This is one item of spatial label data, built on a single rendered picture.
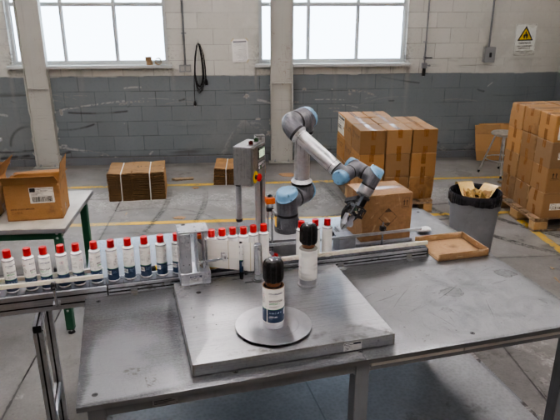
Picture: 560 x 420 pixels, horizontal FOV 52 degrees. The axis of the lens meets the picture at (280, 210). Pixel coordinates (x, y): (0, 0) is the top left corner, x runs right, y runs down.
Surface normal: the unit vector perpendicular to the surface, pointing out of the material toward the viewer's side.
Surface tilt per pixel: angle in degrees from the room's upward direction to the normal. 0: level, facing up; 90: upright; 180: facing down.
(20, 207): 90
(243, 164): 90
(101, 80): 90
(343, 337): 0
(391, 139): 90
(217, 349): 0
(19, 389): 0
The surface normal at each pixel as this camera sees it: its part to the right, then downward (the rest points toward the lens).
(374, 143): 0.12, 0.33
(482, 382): -0.01, -0.94
